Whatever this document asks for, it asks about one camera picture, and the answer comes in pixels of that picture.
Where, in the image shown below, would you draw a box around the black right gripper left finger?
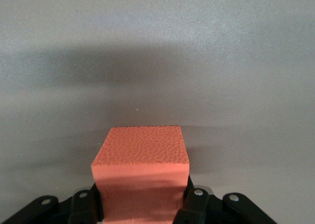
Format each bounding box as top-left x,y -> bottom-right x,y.
0,183 -> 103,224

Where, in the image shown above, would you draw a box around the orange foam block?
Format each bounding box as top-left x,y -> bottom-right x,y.
91,127 -> 191,224

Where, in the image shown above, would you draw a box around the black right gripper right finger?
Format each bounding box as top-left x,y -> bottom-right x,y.
172,176 -> 279,224

